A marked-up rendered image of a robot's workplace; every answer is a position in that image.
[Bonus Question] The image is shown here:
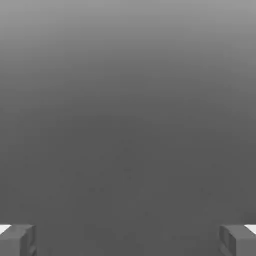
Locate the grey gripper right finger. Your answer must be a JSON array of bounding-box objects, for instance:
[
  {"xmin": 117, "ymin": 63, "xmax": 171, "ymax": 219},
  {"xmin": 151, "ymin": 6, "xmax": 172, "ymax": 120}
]
[{"xmin": 218, "ymin": 223, "xmax": 256, "ymax": 256}]

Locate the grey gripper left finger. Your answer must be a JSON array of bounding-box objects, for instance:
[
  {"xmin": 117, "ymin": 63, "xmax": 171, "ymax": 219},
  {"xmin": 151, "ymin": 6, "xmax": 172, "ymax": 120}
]
[{"xmin": 0, "ymin": 223, "xmax": 38, "ymax": 256}]

